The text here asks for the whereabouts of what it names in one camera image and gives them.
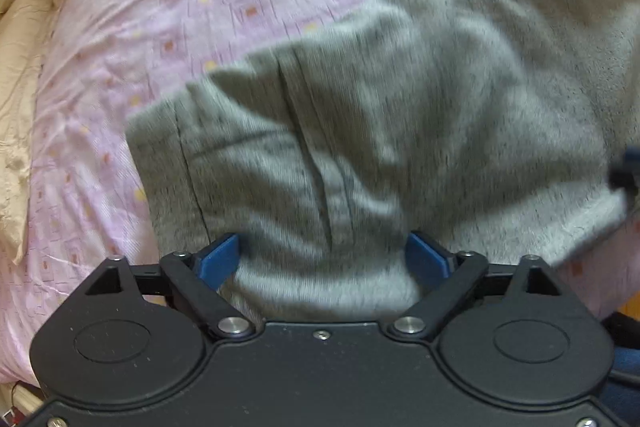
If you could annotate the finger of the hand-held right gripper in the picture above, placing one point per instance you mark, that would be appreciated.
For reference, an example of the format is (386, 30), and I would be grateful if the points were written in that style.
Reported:
(624, 172)

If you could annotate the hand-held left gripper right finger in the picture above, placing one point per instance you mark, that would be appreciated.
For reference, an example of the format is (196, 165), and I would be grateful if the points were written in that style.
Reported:
(425, 267)

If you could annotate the pink patterned bed sheet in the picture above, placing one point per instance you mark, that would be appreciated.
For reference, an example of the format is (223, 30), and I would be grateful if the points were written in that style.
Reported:
(175, 7)

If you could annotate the beige blanket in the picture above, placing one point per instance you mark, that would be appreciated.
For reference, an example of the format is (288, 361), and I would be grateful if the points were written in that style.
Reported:
(22, 107)

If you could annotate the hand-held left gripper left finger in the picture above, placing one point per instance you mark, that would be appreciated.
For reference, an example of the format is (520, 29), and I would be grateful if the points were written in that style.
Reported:
(217, 264)

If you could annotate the person's leg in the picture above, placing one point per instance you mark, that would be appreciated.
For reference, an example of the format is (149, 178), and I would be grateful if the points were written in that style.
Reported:
(626, 357)

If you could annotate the grey knit pants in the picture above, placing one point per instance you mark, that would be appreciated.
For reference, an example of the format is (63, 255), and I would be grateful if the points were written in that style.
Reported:
(400, 107)

